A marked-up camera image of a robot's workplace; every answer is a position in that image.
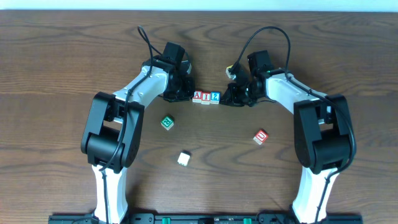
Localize red letter A block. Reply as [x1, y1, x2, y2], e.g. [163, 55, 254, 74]
[192, 91, 203, 103]

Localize red letter I block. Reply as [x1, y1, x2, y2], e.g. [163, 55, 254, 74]
[201, 92, 211, 105]

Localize blue number 2 block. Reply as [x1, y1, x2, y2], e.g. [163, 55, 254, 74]
[210, 91, 221, 104]

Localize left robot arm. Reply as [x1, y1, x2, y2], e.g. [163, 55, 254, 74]
[81, 61, 195, 223]

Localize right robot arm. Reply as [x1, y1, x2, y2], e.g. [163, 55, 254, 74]
[220, 65, 356, 223]

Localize yellow top wooden block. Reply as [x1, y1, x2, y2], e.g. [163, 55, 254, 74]
[226, 65, 236, 80]

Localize green letter wooden block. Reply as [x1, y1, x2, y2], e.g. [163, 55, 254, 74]
[160, 116, 174, 130]

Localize red letter U block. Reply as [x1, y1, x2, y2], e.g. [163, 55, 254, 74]
[253, 129, 269, 145]

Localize white plain wooden block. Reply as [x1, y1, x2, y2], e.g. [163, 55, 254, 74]
[177, 152, 191, 167]

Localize right black cable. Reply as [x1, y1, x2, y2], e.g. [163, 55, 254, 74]
[229, 26, 358, 224]

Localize black cable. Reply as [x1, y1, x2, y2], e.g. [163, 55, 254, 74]
[98, 26, 191, 224]
[229, 26, 358, 224]

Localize left black cable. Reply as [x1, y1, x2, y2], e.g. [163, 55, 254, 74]
[98, 26, 191, 224]

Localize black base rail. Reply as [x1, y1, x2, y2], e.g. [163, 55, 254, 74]
[48, 213, 363, 224]

